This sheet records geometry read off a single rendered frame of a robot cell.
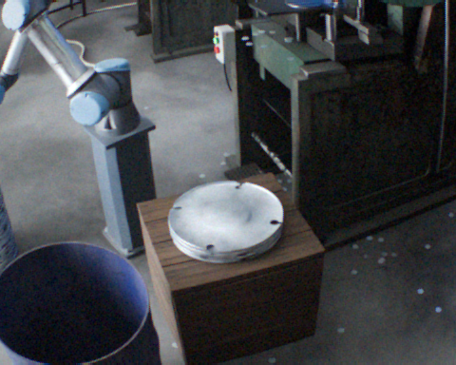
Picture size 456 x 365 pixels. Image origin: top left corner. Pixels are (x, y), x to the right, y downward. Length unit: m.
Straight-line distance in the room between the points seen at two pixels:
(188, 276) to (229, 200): 0.27
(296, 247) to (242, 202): 0.20
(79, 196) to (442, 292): 1.48
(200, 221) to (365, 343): 0.63
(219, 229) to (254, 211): 0.11
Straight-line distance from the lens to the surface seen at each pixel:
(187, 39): 3.62
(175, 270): 1.57
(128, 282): 1.47
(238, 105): 2.34
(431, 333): 1.89
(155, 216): 1.75
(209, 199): 1.73
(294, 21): 2.01
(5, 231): 2.19
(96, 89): 1.76
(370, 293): 1.99
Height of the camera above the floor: 1.40
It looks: 35 degrees down
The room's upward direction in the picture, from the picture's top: 4 degrees counter-clockwise
